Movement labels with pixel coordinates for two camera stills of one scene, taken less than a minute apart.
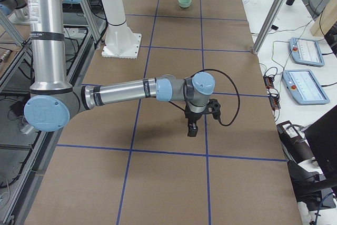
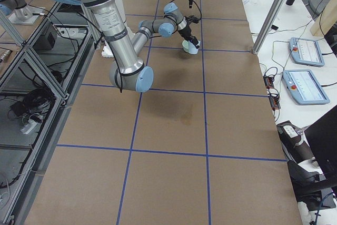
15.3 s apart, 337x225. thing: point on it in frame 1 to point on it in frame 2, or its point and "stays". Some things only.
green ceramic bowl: [185, 1] to [185, 46]
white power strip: [27, 128] stays
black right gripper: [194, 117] to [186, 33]
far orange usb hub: [268, 81] stays
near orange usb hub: [274, 103] stays
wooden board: [327, 19] stays
